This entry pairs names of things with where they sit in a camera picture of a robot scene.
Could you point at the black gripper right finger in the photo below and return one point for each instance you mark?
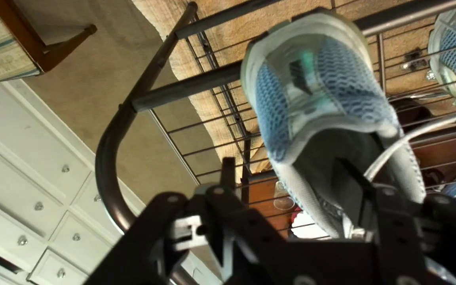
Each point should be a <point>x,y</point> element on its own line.
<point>356,193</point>

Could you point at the wooden chair striped seat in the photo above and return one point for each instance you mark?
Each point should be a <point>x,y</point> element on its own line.
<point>23,52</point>

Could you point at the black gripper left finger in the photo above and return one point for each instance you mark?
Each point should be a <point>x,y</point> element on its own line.
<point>229,173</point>

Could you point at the white built-in cabinet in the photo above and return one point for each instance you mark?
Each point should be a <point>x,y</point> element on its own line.
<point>55,228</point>

